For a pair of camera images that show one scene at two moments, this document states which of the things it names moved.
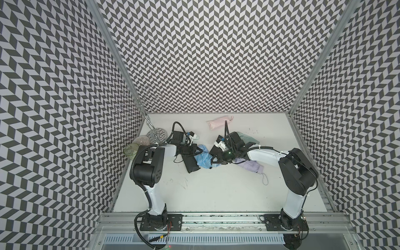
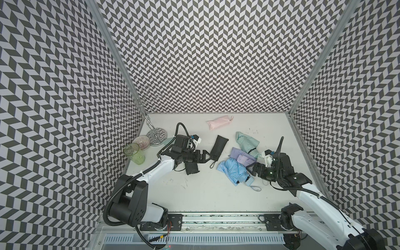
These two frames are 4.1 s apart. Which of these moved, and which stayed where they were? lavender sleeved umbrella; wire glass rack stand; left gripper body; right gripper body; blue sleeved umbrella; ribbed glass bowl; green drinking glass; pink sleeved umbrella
Moved: left gripper body; right gripper body; blue sleeved umbrella
Stayed: lavender sleeved umbrella; wire glass rack stand; ribbed glass bowl; green drinking glass; pink sleeved umbrella
